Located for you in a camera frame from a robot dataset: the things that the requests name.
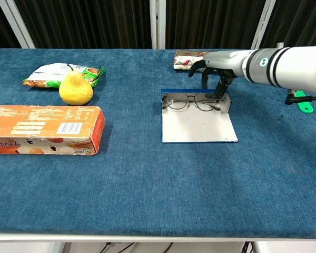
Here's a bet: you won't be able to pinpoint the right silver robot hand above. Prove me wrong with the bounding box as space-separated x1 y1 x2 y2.
188 50 250 103

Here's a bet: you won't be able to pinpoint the thin-framed eyeglasses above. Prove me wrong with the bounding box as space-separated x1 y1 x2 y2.
162 92 226 113

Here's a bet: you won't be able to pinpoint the grey blue-edged box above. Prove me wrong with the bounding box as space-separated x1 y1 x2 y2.
160 88 239 144

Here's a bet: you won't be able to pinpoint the blue hand clapper toy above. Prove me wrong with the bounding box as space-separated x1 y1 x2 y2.
296 90 314 114

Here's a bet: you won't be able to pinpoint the gold foil snack packet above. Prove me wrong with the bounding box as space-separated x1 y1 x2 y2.
173 50 210 71

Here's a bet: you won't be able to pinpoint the blue felt tablecloth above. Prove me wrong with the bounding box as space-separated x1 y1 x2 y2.
0 48 316 236

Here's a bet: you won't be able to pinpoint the yellow pear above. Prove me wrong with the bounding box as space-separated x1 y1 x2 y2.
58 64 94 106

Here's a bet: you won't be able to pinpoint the green white snack bag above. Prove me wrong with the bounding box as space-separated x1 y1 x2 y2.
22 62 105 90

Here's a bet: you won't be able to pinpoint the orange snack carton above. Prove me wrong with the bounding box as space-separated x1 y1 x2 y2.
0 105 106 156

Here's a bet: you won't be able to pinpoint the white partition post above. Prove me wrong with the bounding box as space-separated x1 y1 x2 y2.
149 0 166 50
0 0 36 49
251 0 277 50

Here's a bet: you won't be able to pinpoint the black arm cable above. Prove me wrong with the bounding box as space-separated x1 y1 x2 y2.
284 89 316 106

